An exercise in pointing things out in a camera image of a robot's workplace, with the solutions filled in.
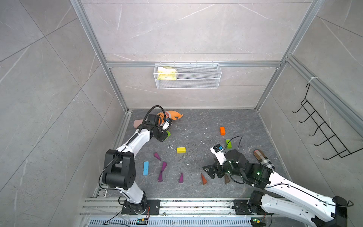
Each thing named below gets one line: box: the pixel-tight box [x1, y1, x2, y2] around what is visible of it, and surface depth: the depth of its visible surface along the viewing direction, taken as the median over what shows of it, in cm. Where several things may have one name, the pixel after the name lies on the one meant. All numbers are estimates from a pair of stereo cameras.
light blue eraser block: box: [143, 161, 149, 176], surface depth 88 cm
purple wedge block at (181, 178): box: [178, 171, 184, 184], surface depth 84 cm
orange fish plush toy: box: [156, 110, 184, 125], surface depth 113 cm
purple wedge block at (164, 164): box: [160, 161, 168, 173], surface depth 88 cm
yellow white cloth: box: [156, 66, 178, 81], surface depth 88 cm
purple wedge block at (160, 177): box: [157, 170, 163, 183], surface depth 83 cm
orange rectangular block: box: [219, 126, 226, 136], surface depth 106 cm
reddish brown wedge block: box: [200, 173, 208, 186], surface depth 83 cm
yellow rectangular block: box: [176, 146, 187, 154], surface depth 95 cm
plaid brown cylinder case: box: [252, 149, 276, 171], surface depth 90 cm
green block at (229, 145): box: [225, 139, 233, 149], surface depth 98 cm
